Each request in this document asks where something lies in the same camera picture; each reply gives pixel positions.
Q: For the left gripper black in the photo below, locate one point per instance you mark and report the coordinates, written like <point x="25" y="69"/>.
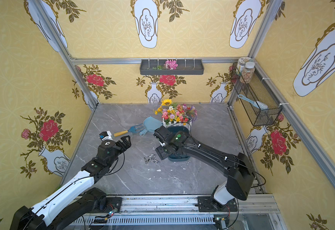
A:
<point x="121" y="144"/>

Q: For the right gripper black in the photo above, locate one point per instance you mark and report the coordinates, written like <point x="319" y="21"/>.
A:
<point x="161" y="137"/>

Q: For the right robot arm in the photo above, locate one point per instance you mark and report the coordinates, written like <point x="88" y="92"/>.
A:
<point x="236" y="168"/>

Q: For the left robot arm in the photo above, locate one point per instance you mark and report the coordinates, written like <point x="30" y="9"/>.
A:
<point x="75" y="198"/>

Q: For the dark teal storage box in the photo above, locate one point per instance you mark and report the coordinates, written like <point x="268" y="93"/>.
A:
<point x="180" y="133"/>

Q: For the light blue plastic scoop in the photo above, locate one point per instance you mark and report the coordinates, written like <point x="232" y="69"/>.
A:
<point x="150" y="124"/>

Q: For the white picket flower planter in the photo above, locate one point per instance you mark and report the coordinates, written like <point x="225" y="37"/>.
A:
<point x="174" y="114"/>

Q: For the pink flower on shelf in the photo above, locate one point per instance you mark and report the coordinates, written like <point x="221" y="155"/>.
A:
<point x="171" y="64"/>

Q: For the light blue brush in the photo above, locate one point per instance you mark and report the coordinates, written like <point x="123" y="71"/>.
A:
<point x="257" y="104"/>

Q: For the clear jar beige lid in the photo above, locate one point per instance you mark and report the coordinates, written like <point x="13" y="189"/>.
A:
<point x="247" y="72"/>

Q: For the clear jar white lid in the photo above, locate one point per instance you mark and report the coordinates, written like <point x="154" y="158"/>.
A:
<point x="241" y="63"/>

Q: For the yellow handled blue garden fork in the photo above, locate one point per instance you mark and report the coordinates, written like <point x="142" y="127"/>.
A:
<point x="134" y="129"/>

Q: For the aluminium corner frame post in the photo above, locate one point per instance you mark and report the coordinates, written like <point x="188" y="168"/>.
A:
<point x="45" y="18"/>

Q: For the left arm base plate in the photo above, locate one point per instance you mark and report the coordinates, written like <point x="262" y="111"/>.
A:
<point x="110" y="204"/>

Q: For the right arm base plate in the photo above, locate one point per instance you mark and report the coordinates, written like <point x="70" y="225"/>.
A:
<point x="209" y="204"/>

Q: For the aluminium front rail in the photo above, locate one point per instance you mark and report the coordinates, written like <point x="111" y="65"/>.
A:
<point x="181" y="209"/>

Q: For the dark grey wall shelf tray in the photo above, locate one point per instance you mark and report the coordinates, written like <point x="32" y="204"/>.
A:
<point x="159" y="66"/>

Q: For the black wire mesh basket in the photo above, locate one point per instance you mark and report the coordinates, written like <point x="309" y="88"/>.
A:
<point x="257" y="90"/>

